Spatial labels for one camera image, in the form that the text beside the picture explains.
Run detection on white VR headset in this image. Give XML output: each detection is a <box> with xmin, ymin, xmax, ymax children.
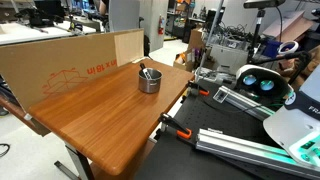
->
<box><xmin>235</xmin><ymin>64</ymin><xmax>295</xmax><ymax>101</ymax></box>

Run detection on white tape roll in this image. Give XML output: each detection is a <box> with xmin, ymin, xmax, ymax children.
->
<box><xmin>277</xmin><ymin>40</ymin><xmax>300</xmax><ymax>56</ymax></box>

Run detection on black camera stand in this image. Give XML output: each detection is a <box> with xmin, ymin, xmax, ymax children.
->
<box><xmin>247</xmin><ymin>8</ymin><xmax>313</xmax><ymax>86</ymax></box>

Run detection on stainless steel pot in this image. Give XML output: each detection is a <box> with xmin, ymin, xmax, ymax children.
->
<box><xmin>138</xmin><ymin>67</ymin><xmax>163</xmax><ymax>94</ymax></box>

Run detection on silver metal pole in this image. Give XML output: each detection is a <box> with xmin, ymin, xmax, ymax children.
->
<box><xmin>198</xmin><ymin>0</ymin><xmax>225</xmax><ymax>83</ymax></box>

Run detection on black benchtop machine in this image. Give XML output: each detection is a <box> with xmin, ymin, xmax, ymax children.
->
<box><xmin>14</xmin><ymin>6</ymin><xmax>66</xmax><ymax>28</ymax></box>

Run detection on aluminium extrusion rail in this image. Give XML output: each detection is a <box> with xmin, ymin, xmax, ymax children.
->
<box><xmin>212</xmin><ymin>85</ymin><xmax>278</xmax><ymax>122</ymax></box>
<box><xmin>195</xmin><ymin>127</ymin><xmax>320</xmax><ymax>180</ymax></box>

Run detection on black Expo marker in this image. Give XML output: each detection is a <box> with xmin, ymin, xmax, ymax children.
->
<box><xmin>139</xmin><ymin>62</ymin><xmax>153</xmax><ymax>80</ymax></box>

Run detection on open cardboard box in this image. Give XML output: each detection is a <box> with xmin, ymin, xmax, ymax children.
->
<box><xmin>172</xmin><ymin>49</ymin><xmax>196</xmax><ymax>73</ymax></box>

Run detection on flat cardboard sheets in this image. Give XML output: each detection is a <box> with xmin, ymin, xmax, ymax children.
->
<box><xmin>262</xmin><ymin>9</ymin><xmax>315</xmax><ymax>44</ymax></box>

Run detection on dark wooden side table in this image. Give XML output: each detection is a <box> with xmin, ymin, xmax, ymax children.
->
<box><xmin>0</xmin><ymin>94</ymin><xmax>52</xmax><ymax>138</ymax></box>

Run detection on black orange bar clamp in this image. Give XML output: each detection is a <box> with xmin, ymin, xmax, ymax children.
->
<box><xmin>157</xmin><ymin>112</ymin><xmax>194</xmax><ymax>140</ymax></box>
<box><xmin>185</xmin><ymin>79</ymin><xmax>211</xmax><ymax>98</ymax></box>

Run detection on black storage shelf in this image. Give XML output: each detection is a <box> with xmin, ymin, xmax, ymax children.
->
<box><xmin>166</xmin><ymin>0</ymin><xmax>196</xmax><ymax>39</ymax></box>

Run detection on blue plastic item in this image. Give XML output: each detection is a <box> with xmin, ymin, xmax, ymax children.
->
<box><xmin>263</xmin><ymin>39</ymin><xmax>283</xmax><ymax>58</ymax></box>

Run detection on grey metal table leg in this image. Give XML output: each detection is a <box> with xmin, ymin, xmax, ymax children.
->
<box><xmin>53</xmin><ymin>143</ymin><xmax>95</xmax><ymax>180</ymax></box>

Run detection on grey equipment case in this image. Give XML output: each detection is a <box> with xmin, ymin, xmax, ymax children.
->
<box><xmin>209</xmin><ymin>43</ymin><xmax>249</xmax><ymax>76</ymax></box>

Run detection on grey partition panel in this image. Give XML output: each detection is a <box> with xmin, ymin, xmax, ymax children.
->
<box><xmin>108</xmin><ymin>0</ymin><xmax>141</xmax><ymax>33</ymax></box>

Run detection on brown cardboard panel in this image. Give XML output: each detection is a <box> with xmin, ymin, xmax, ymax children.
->
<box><xmin>0</xmin><ymin>28</ymin><xmax>145</xmax><ymax>113</ymax></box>

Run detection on black perforated breadboard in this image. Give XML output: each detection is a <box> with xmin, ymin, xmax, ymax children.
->
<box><xmin>133</xmin><ymin>78</ymin><xmax>320</xmax><ymax>180</ymax></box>

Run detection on tall cardboard box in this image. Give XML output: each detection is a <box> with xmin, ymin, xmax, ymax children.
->
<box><xmin>187</xmin><ymin>27</ymin><xmax>207</xmax><ymax>52</ymax></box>

